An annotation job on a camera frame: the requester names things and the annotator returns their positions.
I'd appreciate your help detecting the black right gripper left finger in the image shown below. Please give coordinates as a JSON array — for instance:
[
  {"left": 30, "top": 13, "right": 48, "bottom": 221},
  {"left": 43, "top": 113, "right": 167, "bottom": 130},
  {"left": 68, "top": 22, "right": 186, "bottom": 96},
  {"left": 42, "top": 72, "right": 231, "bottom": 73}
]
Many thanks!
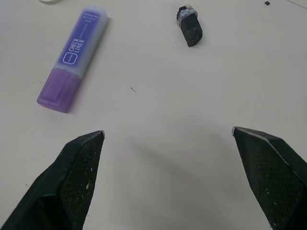
[{"left": 0, "top": 130, "right": 106, "bottom": 230}]

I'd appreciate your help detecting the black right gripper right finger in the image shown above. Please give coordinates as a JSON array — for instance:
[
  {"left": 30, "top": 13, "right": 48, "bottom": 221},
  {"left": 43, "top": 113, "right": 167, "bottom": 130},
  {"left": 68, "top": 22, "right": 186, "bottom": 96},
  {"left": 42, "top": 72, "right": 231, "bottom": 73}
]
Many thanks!
[{"left": 231, "top": 126, "right": 307, "bottom": 230}]

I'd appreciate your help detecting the purple Check Liner highlighter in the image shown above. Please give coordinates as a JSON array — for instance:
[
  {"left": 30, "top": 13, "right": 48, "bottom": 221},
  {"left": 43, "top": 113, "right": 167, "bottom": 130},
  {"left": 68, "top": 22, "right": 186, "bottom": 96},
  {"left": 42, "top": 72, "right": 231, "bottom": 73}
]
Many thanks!
[{"left": 36, "top": 5, "right": 109, "bottom": 114}]

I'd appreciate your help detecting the black eraser with sleeve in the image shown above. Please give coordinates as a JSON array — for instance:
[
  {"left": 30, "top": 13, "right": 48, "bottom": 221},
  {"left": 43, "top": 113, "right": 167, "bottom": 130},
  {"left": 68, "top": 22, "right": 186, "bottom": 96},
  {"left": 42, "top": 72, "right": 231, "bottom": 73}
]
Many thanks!
[{"left": 177, "top": 4, "right": 204, "bottom": 47}]

